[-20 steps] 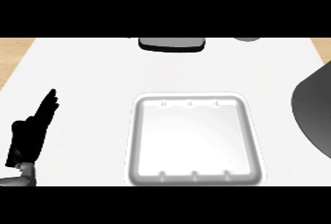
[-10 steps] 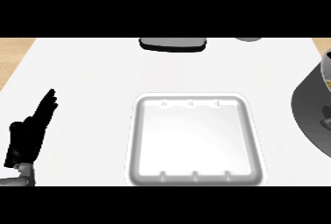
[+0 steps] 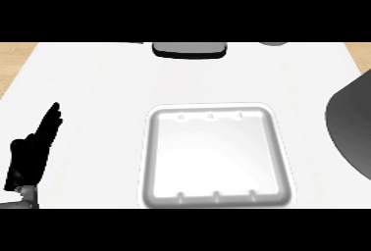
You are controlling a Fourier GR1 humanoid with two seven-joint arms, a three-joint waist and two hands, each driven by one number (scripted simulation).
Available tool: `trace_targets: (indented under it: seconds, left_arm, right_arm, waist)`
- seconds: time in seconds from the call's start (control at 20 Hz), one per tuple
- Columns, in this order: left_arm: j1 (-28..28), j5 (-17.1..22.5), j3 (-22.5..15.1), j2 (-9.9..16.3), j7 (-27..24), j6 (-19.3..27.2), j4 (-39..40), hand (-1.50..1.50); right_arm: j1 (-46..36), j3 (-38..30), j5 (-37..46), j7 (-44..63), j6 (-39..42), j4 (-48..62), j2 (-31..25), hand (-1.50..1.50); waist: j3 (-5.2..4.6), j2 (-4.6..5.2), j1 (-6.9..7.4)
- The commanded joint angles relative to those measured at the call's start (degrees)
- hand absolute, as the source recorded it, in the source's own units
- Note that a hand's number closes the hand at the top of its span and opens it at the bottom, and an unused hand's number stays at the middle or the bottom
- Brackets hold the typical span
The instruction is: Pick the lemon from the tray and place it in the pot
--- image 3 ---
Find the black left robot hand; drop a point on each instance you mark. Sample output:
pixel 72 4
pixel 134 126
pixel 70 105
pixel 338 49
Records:
pixel 31 153

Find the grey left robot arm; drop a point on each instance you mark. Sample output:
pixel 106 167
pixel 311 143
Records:
pixel 25 198

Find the white tray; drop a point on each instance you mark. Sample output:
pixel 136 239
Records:
pixel 214 156

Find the grey black-rimmed appliance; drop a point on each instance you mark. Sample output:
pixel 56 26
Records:
pixel 189 50

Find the small grey object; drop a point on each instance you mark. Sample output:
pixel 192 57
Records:
pixel 273 43

